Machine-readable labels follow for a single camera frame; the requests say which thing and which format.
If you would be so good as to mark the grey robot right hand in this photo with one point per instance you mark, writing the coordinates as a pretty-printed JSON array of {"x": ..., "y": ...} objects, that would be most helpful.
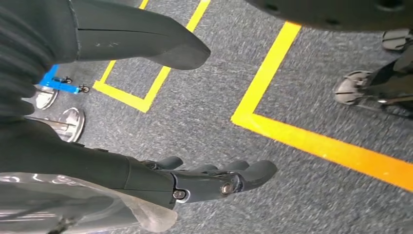
[{"x": 96, "y": 164}]

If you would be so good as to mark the blue metal shelf rack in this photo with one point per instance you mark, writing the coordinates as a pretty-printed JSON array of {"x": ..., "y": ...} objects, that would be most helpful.
[{"x": 55, "y": 84}]

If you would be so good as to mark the translucent plastic guard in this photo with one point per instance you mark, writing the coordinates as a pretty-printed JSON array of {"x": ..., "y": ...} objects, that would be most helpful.
[{"x": 80, "y": 213}]

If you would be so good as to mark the grey robot foot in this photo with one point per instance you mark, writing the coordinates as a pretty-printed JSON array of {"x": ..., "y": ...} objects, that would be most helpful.
[
  {"x": 350, "y": 88},
  {"x": 395, "y": 40}
]

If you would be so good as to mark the black robot torso shell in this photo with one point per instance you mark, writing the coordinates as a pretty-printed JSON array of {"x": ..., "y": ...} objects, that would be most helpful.
[{"x": 322, "y": 13}]

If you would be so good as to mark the chrome stanchion post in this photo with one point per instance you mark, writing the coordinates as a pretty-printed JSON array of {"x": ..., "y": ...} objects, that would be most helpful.
[{"x": 72, "y": 124}]

